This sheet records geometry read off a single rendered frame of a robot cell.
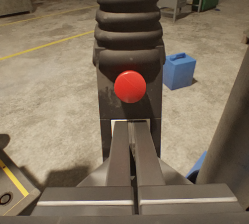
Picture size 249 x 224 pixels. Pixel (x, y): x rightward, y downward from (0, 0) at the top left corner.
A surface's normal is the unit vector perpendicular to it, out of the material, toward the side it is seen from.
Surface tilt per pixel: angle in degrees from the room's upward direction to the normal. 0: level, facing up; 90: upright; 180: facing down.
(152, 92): 69
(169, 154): 0
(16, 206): 0
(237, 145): 90
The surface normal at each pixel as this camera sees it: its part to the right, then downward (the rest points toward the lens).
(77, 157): -0.03, -0.80
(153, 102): 0.00, 0.27
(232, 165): -0.76, 0.40
